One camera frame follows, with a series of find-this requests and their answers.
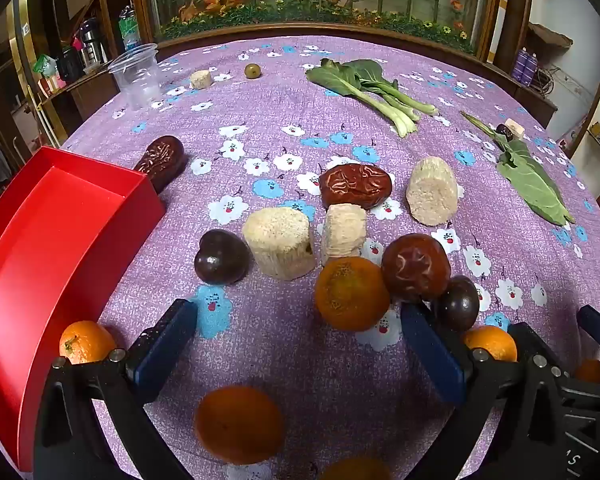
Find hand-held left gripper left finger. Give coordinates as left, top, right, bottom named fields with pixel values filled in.
left=34, top=299, right=198, bottom=480

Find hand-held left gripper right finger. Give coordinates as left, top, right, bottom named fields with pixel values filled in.
left=401, top=302, right=566, bottom=480

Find small orange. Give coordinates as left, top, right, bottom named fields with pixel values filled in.
left=59, top=320, right=118, bottom=365
left=572, top=358, right=600, bottom=385

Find round red jujube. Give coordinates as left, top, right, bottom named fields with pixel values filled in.
left=381, top=233, right=452, bottom=303

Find large orange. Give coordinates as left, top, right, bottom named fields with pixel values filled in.
left=314, top=256, right=392, bottom=332
left=195, top=385, right=286, bottom=466

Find dark purple plum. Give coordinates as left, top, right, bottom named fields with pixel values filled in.
left=194, top=229, right=251, bottom=286
left=437, top=275, right=481, bottom=333

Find red box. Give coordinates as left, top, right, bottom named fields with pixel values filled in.
left=0, top=146, right=167, bottom=473

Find narrow corn cob piece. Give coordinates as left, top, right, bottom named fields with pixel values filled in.
left=321, top=203, right=367, bottom=267

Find wide corn cob piece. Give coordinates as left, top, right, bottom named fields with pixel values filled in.
left=241, top=206, right=317, bottom=279

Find long corn cob piece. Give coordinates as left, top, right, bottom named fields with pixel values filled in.
left=406, top=156, right=459, bottom=227

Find green leaf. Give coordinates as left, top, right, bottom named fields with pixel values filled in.
left=460, top=110, right=576, bottom=226

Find wrinkled red jujube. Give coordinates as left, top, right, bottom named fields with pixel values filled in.
left=319, top=162, right=393, bottom=209

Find long dark jujube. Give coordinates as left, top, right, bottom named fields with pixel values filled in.
left=132, top=135, right=188, bottom=195

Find purple floral tablecloth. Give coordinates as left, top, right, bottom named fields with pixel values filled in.
left=62, top=35, right=600, bottom=480

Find wooden side cabinet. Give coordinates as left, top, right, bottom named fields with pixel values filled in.
left=35, top=62, right=131, bottom=131

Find clear plastic cup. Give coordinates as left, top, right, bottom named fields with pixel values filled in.
left=107, top=43, right=162, bottom=111

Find purple spray cans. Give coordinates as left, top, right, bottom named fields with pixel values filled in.
left=511, top=47, right=538, bottom=83

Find bok choy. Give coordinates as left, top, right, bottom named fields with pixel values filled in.
left=306, top=58, right=440, bottom=138

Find green package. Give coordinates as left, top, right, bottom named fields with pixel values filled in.
left=32, top=54, right=61, bottom=92

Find metal thermos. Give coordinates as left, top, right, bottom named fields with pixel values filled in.
left=80, top=17, right=108, bottom=63

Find plastic water bottle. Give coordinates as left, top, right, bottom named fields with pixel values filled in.
left=118, top=5, right=142, bottom=53

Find tangled cables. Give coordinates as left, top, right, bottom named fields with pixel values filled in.
left=535, top=65, right=563, bottom=98

